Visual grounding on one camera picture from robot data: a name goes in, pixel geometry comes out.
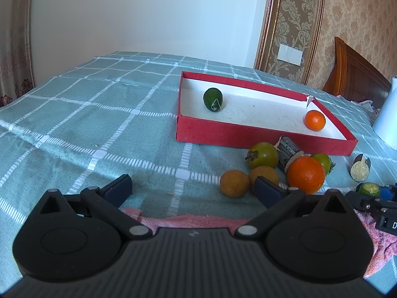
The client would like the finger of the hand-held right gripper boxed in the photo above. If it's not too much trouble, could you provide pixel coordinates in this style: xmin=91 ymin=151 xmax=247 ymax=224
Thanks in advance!
xmin=345 ymin=190 xmax=378 ymax=212
xmin=380 ymin=184 xmax=397 ymax=203

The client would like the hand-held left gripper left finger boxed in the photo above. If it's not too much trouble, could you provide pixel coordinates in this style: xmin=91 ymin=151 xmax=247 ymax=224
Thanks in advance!
xmin=30 ymin=174 xmax=152 ymax=240

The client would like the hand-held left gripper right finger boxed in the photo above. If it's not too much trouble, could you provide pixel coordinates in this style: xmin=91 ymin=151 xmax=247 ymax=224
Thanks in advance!
xmin=236 ymin=176 xmax=357 ymax=239

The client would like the green cucumber piece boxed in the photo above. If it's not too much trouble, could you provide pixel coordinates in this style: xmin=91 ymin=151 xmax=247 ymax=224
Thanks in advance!
xmin=356 ymin=182 xmax=381 ymax=197

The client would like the brown longan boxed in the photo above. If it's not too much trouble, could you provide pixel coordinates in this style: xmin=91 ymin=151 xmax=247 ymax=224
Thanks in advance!
xmin=249 ymin=166 xmax=280 ymax=193
xmin=220 ymin=169 xmax=250 ymax=197

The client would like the short split sugarcane piece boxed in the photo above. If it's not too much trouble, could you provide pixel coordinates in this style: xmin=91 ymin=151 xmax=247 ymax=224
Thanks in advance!
xmin=350 ymin=153 xmax=371 ymax=182

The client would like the green persimmon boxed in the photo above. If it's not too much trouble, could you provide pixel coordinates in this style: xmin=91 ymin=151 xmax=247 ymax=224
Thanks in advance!
xmin=311 ymin=153 xmax=335 ymax=174
xmin=246 ymin=142 xmax=280 ymax=170

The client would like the large orange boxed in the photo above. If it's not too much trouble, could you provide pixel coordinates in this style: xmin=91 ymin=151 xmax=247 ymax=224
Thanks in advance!
xmin=287 ymin=156 xmax=326 ymax=194

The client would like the long dark sugarcane piece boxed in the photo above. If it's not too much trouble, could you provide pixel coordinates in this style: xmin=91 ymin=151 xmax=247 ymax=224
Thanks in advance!
xmin=274 ymin=135 xmax=306 ymax=174

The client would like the red cardboard box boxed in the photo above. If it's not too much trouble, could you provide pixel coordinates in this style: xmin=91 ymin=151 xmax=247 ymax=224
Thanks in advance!
xmin=176 ymin=71 xmax=359 ymax=156

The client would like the white electric kettle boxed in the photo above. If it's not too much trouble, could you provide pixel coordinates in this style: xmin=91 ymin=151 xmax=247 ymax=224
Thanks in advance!
xmin=372 ymin=75 xmax=397 ymax=151

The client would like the pink towel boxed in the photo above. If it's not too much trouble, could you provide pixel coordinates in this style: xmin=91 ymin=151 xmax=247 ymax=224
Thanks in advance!
xmin=120 ymin=206 xmax=397 ymax=280

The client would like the teal checked bedsheet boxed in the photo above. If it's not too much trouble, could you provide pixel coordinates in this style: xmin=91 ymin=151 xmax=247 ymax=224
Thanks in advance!
xmin=0 ymin=51 xmax=397 ymax=255

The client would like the small orange tangerine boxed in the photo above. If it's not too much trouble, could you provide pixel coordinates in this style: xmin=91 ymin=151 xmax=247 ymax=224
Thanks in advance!
xmin=304 ymin=110 xmax=326 ymax=132

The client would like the dark green oval fruit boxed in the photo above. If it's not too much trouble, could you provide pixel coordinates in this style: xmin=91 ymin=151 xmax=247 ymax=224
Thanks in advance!
xmin=203 ymin=87 xmax=224 ymax=113

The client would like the brown wooden headboard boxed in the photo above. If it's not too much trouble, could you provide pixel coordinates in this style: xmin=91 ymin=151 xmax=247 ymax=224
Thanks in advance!
xmin=323 ymin=37 xmax=392 ymax=103

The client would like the gold framed wallpaper panel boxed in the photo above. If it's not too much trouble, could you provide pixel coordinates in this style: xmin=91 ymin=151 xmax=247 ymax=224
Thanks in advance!
xmin=254 ymin=0 xmax=328 ymax=84

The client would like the beige patterned curtain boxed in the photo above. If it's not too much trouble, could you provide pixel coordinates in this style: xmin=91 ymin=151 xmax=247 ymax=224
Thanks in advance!
xmin=0 ymin=0 xmax=36 ymax=108

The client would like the white wall switch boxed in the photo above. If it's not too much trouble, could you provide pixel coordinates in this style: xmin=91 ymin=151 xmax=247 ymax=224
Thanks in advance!
xmin=278 ymin=44 xmax=304 ymax=66

